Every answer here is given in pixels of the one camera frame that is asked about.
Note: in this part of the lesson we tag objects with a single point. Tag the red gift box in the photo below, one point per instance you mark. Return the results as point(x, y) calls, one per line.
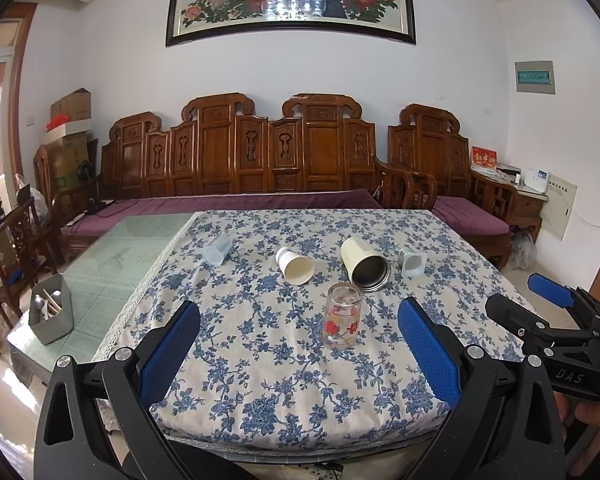
point(484, 161)

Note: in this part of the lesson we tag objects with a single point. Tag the person's right hand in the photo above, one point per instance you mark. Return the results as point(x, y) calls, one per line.
point(590, 417)

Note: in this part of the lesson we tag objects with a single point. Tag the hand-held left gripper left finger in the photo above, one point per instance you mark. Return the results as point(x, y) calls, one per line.
point(172, 350)

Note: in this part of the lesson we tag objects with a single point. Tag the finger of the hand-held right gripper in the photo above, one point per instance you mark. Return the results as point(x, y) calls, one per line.
point(510, 312)
point(550, 290)

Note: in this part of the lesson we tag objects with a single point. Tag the small black fan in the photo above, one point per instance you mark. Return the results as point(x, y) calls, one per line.
point(84, 170)

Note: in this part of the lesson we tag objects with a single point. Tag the grey utensil container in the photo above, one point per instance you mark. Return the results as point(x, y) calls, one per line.
point(50, 322)

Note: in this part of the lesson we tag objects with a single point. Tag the clear plastic bag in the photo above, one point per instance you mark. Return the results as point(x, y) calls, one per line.
point(522, 252)

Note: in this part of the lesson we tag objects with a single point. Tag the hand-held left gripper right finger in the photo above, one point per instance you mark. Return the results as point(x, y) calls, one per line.
point(427, 355)

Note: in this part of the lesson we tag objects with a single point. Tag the carved wooden sofa bench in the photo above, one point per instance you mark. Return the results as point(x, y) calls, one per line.
point(260, 155)

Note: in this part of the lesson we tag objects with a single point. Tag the wooden side table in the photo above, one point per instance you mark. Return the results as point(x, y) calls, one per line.
point(527, 205)

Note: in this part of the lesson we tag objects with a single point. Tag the white paper cup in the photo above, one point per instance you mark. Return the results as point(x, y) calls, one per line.
point(295, 265)

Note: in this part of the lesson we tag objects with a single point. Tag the small white green cup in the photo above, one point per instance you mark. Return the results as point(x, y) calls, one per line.
point(412, 262)

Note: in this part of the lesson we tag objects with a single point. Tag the brown cardboard box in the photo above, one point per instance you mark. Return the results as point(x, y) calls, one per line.
point(71, 104)

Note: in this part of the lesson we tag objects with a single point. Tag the wooden side chair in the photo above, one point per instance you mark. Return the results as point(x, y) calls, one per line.
point(15, 260)

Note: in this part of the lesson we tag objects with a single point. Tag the large cardboard box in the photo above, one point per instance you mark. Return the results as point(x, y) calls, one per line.
point(70, 160)

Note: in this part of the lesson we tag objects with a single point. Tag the grey wall electrical box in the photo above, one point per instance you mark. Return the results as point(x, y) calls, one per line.
point(535, 76)

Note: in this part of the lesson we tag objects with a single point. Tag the long purple seat cushion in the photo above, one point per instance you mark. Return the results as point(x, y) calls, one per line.
point(220, 200)

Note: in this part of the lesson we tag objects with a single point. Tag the green glass coffee table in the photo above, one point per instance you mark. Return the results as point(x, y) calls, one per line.
point(105, 270)

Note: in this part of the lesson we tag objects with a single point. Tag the cream steel tumbler cup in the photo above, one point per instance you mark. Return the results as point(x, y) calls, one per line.
point(362, 262)

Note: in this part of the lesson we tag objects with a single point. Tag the blue floral tablecloth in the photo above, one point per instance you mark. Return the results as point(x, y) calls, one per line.
point(260, 340)

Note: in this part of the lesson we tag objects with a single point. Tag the white wall panel door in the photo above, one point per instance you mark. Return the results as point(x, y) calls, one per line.
point(560, 210)

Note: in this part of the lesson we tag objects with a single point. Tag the short purple seat cushion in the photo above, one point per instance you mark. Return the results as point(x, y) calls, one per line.
point(467, 212)

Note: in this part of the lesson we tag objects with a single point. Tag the carved wooden armchair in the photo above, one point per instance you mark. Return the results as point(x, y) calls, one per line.
point(430, 155)

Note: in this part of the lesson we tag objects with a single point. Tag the clear plastic cup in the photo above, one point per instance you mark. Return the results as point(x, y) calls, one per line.
point(216, 251)

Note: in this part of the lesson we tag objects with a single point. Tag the white flat box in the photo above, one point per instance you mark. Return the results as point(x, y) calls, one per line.
point(70, 126)

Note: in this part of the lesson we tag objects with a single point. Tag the flower print glass cup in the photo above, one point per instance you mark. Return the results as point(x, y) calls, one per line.
point(341, 317)

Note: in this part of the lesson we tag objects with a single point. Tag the framed flower painting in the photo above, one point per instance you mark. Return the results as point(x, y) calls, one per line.
point(290, 5)

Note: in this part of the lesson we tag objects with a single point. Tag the white tabletop device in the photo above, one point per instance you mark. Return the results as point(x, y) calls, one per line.
point(537, 180)

